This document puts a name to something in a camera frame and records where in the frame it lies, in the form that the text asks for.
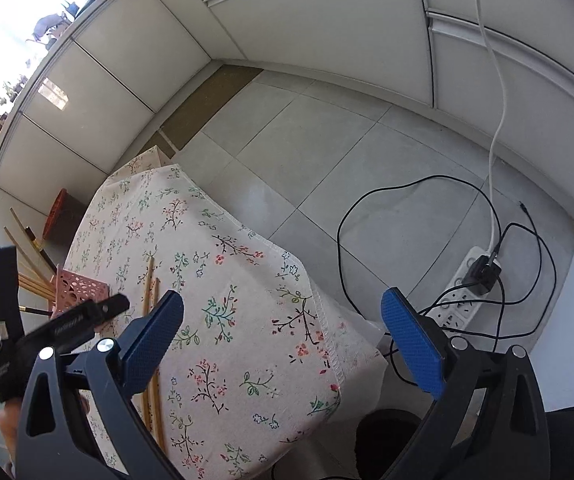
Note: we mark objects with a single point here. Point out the floral tablecloth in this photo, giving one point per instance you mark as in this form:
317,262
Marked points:
263,356

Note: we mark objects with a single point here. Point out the brown trash bin orange rim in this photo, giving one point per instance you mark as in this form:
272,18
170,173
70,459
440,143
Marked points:
63,219

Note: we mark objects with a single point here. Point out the person's left hand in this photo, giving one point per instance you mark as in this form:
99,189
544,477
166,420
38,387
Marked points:
10,414

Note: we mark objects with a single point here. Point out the black power adapter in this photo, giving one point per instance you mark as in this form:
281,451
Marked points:
482,275

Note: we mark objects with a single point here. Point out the bamboo chopstick in basket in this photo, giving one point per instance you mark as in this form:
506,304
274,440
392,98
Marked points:
25,258
28,247
38,290
22,277

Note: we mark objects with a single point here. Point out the white kitchen cabinets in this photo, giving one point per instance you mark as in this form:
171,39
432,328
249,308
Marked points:
500,72

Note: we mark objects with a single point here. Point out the white power strip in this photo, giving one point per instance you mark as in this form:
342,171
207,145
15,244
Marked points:
457,305

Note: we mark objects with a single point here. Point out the pink perforated utensil basket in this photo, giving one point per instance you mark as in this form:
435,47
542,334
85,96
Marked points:
72,289

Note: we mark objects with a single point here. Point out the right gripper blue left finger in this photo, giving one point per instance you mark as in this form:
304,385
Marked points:
145,340

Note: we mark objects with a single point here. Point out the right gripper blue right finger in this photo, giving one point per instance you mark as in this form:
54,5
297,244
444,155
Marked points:
421,356

